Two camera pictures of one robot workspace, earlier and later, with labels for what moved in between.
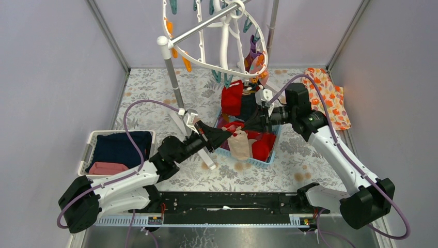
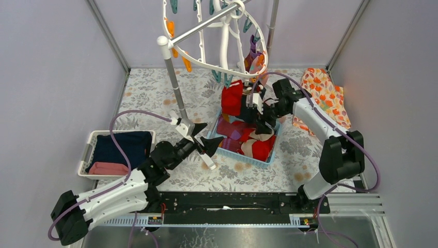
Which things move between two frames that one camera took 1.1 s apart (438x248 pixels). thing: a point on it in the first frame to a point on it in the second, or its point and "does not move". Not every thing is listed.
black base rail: x=229 y=208 does not move
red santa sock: x=260 y=145 does not move
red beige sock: x=238 y=140 to x=246 y=145
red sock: x=231 y=97 does not move
